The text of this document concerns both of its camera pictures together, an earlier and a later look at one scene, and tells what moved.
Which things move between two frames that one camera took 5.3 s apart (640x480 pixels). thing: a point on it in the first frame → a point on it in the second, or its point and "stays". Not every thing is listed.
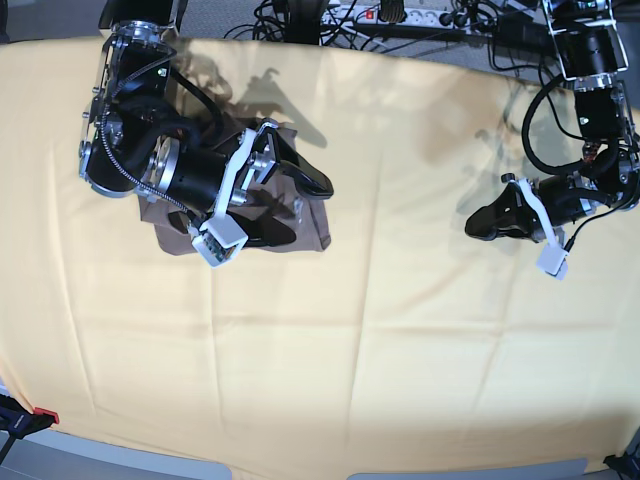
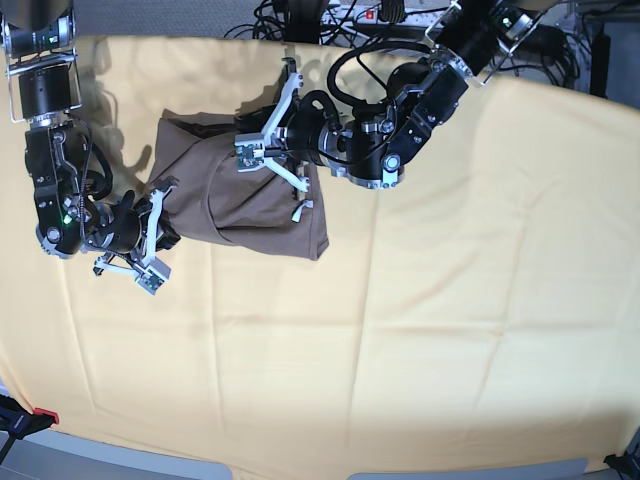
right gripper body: [561, 202] → [315, 134]
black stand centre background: [305, 21] stays
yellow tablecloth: [409, 346] stays
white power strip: [365, 14] stays
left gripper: [209, 183] → [116, 229]
